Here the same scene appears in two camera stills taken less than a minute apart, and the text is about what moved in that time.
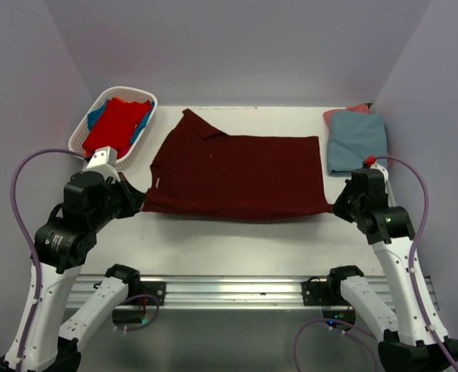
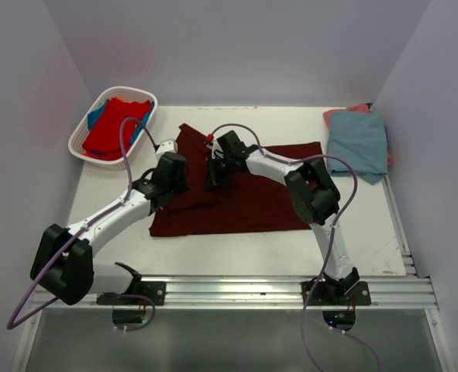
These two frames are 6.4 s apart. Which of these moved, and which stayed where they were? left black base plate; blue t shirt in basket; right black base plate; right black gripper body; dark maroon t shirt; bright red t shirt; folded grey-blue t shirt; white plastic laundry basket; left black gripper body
Moved: left black gripper body; right black gripper body; dark maroon t shirt
Stayed: blue t shirt in basket; bright red t shirt; white plastic laundry basket; folded grey-blue t shirt; right black base plate; left black base plate
